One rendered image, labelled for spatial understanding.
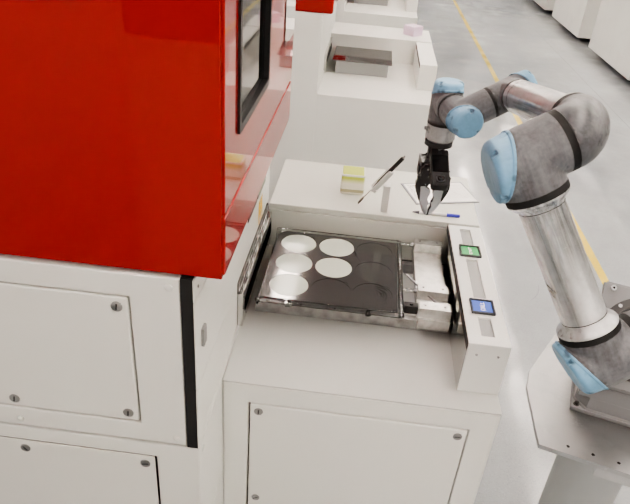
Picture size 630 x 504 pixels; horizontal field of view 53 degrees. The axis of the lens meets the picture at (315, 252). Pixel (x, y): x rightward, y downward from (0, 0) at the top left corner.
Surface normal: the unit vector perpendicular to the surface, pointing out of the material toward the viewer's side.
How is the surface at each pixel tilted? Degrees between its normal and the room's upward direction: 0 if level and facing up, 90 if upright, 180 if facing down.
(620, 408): 90
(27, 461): 90
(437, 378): 0
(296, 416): 90
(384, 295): 0
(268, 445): 90
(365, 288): 0
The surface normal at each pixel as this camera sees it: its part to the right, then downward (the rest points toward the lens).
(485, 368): -0.10, 0.51
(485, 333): 0.07, -0.86
